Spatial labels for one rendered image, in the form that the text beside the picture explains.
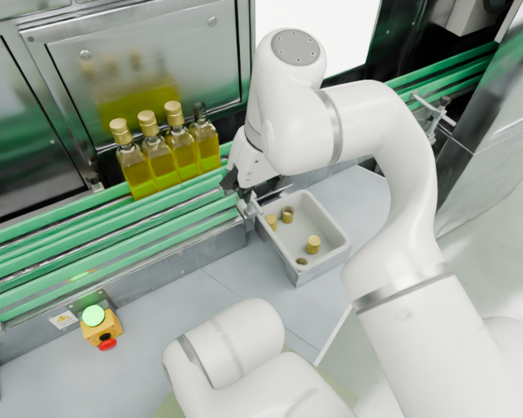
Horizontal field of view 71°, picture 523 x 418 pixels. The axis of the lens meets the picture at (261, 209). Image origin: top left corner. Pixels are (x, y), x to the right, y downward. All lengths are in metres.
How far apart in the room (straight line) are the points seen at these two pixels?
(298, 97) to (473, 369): 0.25
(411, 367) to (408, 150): 0.19
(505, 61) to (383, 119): 0.99
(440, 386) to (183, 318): 0.76
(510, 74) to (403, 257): 1.09
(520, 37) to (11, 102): 1.27
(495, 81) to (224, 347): 1.13
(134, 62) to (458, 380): 0.82
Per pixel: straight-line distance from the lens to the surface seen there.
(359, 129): 0.36
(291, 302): 0.98
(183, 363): 0.51
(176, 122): 0.84
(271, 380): 0.47
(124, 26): 0.87
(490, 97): 1.39
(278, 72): 0.37
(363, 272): 0.30
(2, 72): 0.92
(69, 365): 1.03
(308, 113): 0.34
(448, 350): 0.30
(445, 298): 0.30
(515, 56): 1.33
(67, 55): 0.88
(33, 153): 1.03
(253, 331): 0.52
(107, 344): 0.95
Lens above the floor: 1.65
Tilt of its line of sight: 52 degrees down
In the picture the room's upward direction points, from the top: straight up
